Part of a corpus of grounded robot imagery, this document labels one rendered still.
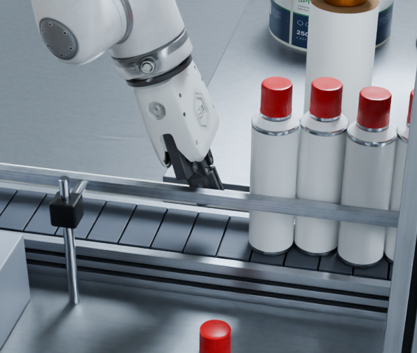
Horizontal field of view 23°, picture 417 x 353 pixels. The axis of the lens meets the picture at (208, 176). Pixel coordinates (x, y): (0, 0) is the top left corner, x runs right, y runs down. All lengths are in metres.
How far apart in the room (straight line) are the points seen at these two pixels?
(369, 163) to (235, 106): 0.43
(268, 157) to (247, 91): 0.43
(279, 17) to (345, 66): 0.35
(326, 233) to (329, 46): 0.28
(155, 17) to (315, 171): 0.24
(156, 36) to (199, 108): 0.11
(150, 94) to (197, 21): 0.81
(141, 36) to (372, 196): 0.29
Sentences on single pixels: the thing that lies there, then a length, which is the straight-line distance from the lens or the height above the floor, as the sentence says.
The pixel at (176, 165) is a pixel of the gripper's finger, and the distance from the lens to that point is 1.09.
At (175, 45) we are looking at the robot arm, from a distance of 1.05.
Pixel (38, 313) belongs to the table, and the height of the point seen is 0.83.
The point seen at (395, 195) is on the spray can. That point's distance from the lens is 1.11.
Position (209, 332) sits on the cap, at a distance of 1.07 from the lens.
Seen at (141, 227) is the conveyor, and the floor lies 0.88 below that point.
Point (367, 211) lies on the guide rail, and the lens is 1.09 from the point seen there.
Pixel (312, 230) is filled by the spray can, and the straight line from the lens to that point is 1.14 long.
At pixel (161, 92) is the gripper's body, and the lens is 1.05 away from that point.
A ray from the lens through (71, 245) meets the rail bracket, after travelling 1.12.
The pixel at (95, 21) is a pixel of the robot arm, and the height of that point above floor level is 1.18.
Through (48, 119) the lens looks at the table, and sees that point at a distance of 1.54.
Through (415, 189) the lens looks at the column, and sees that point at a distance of 0.92.
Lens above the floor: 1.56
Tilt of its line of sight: 32 degrees down
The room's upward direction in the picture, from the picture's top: straight up
